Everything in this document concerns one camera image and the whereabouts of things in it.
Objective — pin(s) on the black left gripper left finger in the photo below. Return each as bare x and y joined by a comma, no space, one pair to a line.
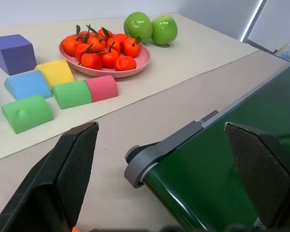
50,174

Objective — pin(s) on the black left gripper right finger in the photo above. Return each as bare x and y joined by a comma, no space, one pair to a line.
263,169

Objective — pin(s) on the green conveyor belt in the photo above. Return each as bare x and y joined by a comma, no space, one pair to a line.
207,169

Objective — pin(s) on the large green foam half-cylinder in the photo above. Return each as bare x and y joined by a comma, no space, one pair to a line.
27,113

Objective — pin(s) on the small green foam half-cylinder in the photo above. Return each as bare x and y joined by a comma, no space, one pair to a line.
71,94

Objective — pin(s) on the blue foam block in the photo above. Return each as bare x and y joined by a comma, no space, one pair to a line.
27,84

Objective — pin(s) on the pink foam half-cylinder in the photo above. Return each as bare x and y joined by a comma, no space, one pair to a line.
102,88

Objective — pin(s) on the yellow foam block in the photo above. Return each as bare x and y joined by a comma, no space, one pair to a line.
55,71

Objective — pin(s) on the orange tangerine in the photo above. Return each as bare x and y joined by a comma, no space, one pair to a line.
91,61
96,43
115,44
80,51
131,47
105,33
125,64
69,45
121,37
83,35
110,58

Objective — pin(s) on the pink plate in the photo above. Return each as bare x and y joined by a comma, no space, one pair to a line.
125,72

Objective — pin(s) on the purple foam cube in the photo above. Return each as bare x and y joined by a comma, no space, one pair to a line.
13,53

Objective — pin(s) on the white light strip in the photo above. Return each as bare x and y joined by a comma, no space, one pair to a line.
253,20

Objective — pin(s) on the green apple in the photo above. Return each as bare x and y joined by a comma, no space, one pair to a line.
137,27
164,30

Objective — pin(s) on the grey conveyor frame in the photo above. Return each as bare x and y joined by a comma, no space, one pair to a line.
181,137

